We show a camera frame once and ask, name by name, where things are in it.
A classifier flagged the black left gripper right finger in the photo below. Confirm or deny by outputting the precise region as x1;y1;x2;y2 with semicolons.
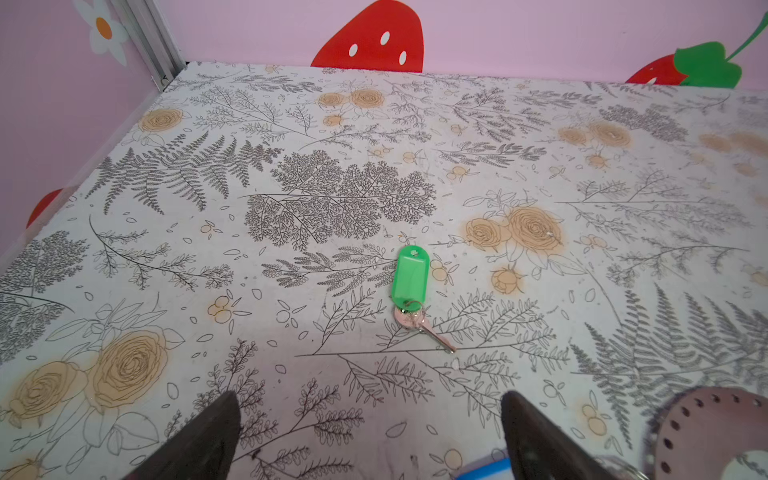
501;391;614;480

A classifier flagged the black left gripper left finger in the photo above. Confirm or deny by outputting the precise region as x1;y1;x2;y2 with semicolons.
125;391;241;480

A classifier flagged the blue plastic key tag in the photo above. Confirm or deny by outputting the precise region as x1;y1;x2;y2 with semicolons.
457;458;511;480

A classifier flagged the green plastic key tag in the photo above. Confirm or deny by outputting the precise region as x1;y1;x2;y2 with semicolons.
391;245;430;312

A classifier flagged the left aluminium corner post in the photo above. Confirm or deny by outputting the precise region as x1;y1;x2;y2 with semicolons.
110;0;187;91

